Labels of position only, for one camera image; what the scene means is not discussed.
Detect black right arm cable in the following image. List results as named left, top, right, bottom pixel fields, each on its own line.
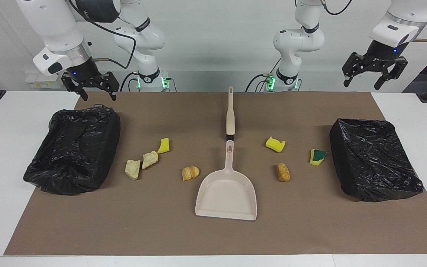
left=68, top=0, right=137, bottom=70

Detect yellow and green sponge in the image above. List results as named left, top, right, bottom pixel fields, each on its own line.
left=309, top=149, right=327, bottom=166

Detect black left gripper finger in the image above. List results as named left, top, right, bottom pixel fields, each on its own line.
left=374, top=57, right=408, bottom=90
left=342, top=53, right=369, bottom=88

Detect black left base cable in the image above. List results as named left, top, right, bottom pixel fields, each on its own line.
left=245, top=73, right=274, bottom=92

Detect brown toy bread roll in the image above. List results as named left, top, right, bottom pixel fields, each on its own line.
left=277, top=163, right=291, bottom=182

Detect white wall socket boxes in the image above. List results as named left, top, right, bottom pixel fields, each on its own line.
left=25, top=73, right=65, bottom=89

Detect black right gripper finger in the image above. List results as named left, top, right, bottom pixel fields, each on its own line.
left=99, top=72, right=120, bottom=101
left=62, top=73, right=89, bottom=101

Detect black base cable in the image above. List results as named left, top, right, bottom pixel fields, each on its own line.
left=245, top=73, right=274, bottom=92
left=119, top=72, right=140, bottom=92

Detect brown table mat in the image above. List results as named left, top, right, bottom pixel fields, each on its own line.
left=3, top=92, right=427, bottom=256

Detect bin with black bag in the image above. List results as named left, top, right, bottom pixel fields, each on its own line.
left=329, top=118, right=424, bottom=202
left=23, top=104, right=121, bottom=196

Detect beige plastic dustpan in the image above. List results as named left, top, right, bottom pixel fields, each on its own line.
left=195, top=140, right=257, bottom=221

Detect curled yellow sponge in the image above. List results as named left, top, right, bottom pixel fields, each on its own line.
left=265, top=136, right=286, bottom=153

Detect black right base cable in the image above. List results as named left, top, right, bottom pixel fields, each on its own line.
left=119, top=72, right=140, bottom=92

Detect orange toy croissant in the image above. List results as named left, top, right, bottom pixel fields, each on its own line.
left=182, top=166, right=200, bottom=181

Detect beige brush black bristles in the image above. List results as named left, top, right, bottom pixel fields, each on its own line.
left=226, top=86, right=236, bottom=141

